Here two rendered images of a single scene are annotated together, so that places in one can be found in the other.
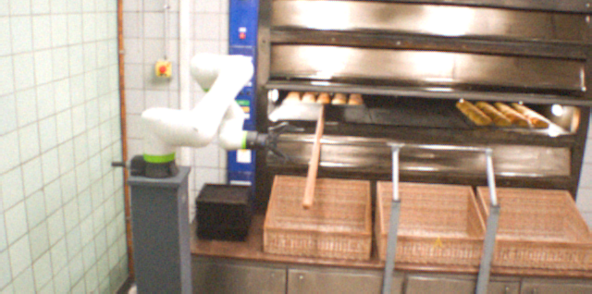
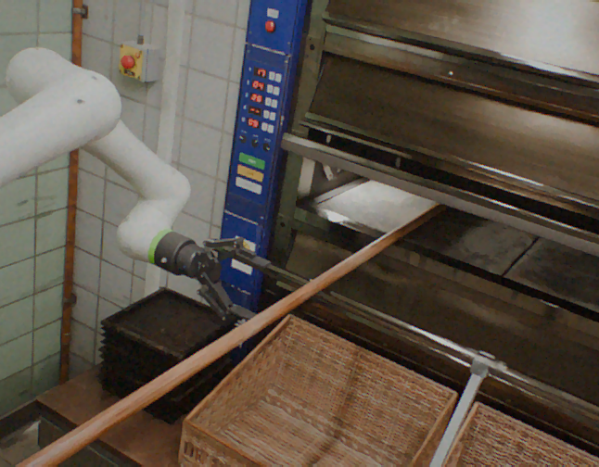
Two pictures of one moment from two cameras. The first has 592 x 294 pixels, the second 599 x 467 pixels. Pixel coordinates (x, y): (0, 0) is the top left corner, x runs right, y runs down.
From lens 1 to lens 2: 136 cm
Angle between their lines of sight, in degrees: 23
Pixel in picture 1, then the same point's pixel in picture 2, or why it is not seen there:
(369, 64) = (517, 146)
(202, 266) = not seen: hidden behind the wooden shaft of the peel
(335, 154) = (404, 314)
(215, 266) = (94, 455)
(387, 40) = (576, 98)
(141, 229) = not seen: outside the picture
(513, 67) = not seen: outside the picture
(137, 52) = (104, 18)
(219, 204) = (139, 344)
